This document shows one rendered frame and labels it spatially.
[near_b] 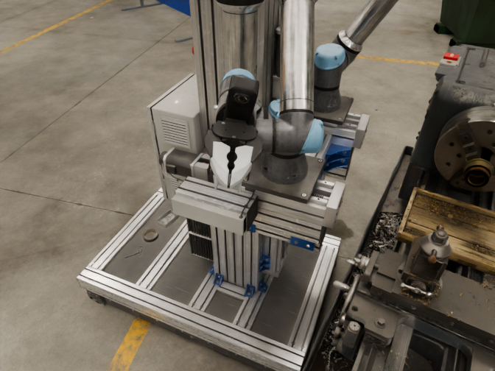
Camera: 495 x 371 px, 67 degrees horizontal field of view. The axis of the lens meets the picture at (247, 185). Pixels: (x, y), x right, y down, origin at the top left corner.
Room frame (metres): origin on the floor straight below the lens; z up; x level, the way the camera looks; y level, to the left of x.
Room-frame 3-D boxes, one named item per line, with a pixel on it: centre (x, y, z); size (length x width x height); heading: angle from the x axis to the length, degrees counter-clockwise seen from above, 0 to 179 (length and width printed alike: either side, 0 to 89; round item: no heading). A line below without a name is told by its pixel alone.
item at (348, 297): (0.72, -0.37, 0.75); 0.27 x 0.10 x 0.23; 150
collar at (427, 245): (0.67, -0.51, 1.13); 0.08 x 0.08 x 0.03
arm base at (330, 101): (1.42, -0.32, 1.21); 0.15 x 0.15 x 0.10
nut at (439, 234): (0.67, -0.51, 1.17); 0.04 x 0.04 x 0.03
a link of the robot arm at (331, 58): (1.43, -0.32, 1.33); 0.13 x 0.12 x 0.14; 150
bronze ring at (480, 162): (1.06, -0.83, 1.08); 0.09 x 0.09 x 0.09; 60
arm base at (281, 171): (0.97, -0.12, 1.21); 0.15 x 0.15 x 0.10
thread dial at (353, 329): (0.58, -0.31, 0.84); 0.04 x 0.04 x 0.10; 60
